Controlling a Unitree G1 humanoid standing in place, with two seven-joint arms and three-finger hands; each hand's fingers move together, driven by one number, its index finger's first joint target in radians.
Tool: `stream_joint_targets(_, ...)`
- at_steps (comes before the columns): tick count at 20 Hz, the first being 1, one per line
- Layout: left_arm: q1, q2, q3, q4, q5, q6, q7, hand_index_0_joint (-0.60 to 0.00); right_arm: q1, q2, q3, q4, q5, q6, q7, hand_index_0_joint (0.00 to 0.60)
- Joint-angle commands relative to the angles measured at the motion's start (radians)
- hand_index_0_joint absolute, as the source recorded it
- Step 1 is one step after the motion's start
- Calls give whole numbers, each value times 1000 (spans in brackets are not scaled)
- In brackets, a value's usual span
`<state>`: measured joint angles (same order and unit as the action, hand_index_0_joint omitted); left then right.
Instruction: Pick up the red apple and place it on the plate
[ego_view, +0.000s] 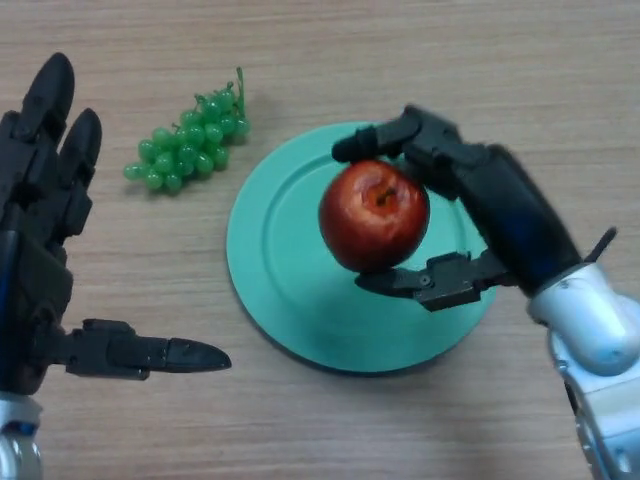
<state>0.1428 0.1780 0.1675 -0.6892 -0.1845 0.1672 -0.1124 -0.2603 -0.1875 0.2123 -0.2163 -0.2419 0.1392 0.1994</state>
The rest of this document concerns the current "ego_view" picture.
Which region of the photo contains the green plate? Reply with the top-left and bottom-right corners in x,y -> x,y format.
225,121 -> 500,376

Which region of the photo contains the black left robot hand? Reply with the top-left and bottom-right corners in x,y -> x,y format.
0,52 -> 233,399

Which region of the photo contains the red apple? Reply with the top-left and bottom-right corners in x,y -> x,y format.
318,159 -> 431,274

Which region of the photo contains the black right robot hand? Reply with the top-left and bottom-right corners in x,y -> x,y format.
331,104 -> 584,313

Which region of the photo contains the green grape bunch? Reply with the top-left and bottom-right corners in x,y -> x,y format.
122,66 -> 253,195

